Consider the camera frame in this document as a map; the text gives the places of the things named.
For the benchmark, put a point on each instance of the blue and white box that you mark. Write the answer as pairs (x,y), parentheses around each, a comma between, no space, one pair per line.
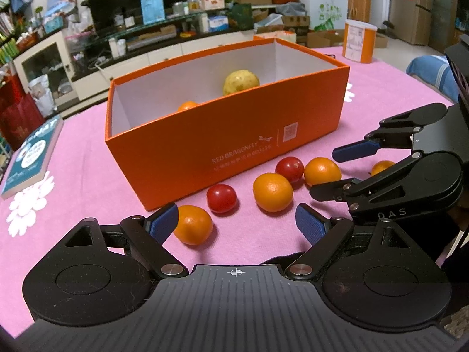
(218,24)

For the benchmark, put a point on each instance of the large yellow-green guava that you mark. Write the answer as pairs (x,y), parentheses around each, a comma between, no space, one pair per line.
(240,82)

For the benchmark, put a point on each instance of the pink flowered tablecloth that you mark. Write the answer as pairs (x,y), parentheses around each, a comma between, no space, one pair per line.
(91,190)

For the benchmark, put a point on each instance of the red bag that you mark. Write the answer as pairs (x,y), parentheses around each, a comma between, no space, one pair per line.
(16,117)

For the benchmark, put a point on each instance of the teal book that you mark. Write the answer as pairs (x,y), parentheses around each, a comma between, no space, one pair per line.
(31,157)

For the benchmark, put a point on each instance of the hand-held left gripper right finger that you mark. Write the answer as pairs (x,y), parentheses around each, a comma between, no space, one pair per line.
(311,224)

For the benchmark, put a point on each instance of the orange cardboard box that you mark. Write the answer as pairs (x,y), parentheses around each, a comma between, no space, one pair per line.
(227,143)

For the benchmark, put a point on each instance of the white plastic bag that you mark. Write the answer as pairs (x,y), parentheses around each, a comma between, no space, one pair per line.
(41,93)

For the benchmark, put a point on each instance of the white and orange canister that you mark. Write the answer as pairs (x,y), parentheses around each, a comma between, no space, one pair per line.
(359,40)

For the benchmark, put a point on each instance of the dark green bag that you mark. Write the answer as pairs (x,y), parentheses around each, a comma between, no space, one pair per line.
(240,14)

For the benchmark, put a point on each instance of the low white media console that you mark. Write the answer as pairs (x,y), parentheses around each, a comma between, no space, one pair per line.
(165,46)

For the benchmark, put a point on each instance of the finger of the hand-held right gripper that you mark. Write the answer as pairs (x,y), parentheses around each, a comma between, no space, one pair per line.
(353,152)
(340,189)

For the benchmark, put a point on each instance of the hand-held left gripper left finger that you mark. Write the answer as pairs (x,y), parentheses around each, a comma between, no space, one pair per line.
(163,223)

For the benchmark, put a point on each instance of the red cherry tomato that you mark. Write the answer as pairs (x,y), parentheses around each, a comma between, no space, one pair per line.
(221,198)
(289,168)

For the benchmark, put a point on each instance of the blue cushion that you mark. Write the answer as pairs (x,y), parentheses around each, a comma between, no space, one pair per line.
(428,69)

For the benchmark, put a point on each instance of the large orange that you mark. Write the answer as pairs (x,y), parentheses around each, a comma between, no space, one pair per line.
(187,106)

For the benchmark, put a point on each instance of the small orange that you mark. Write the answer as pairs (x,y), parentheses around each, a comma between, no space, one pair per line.
(322,170)
(192,225)
(381,167)
(273,191)

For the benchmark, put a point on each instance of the light blue upright package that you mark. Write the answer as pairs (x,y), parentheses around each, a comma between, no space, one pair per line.
(152,7)

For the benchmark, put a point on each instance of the white glass-door cabinet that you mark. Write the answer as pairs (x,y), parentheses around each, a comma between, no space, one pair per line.
(44,69)

